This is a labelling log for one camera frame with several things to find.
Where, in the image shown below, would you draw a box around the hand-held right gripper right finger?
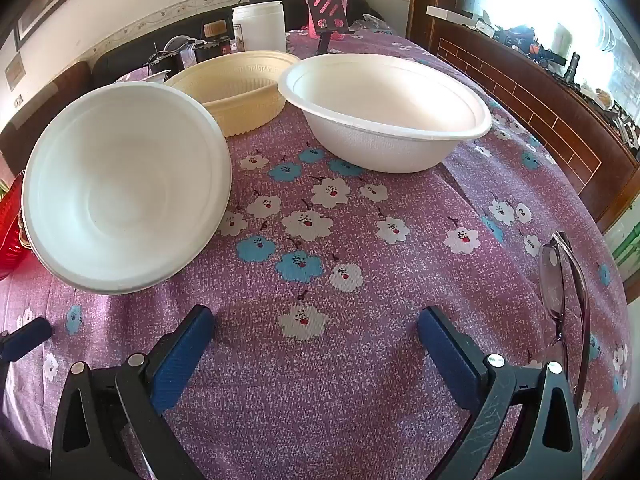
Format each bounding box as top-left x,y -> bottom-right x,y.
417,305 -> 583,480

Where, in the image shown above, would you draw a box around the wide white paper bowl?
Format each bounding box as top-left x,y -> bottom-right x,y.
277,53 -> 493,174

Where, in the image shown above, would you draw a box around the dark jar with cork lid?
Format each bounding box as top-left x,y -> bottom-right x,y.
194,20 -> 236,66

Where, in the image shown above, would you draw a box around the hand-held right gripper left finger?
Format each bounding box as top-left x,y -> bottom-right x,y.
50,304 -> 217,480

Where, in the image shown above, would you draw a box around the white plastic jar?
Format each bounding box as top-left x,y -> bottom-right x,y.
232,1 -> 287,54

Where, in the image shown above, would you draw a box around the black phone stand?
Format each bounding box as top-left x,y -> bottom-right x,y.
305,0 -> 357,56

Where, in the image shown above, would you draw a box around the black sofa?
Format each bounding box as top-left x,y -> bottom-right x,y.
92,0 -> 386,83

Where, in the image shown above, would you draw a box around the brown brick-pattern window counter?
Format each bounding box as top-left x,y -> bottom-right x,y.
407,0 -> 640,231

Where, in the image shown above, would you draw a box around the purple floral tablecloth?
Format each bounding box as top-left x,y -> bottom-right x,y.
0,27 -> 631,480

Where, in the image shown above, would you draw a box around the flat white box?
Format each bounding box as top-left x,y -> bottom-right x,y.
426,5 -> 483,26

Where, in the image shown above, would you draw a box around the beige patterned plastic bowl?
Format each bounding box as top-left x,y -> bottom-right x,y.
164,50 -> 302,138

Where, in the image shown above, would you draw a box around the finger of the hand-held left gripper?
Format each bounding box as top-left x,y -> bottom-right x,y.
0,316 -> 52,363

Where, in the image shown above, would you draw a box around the deep white paper bowl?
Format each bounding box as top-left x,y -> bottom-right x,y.
21,81 -> 233,295

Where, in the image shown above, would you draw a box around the red glass plates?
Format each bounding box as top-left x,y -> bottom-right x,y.
0,170 -> 33,282

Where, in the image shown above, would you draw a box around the eyeglasses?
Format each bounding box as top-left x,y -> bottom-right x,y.
539,231 -> 592,411

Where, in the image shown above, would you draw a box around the clear plastic bag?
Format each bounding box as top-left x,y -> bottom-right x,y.
352,12 -> 386,34

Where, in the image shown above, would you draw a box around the black jar with metal lid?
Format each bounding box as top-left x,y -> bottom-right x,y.
160,36 -> 196,71

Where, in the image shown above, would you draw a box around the small wall plaque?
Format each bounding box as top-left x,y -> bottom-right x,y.
5,52 -> 26,92

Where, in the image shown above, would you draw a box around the green bamboo-print panel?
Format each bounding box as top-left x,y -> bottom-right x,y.
611,220 -> 640,306

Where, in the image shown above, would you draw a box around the framed painting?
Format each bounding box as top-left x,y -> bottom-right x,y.
15,0 -> 126,43

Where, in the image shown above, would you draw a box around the pile of assorted tools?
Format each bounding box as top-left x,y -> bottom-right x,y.
480,15 -> 640,151

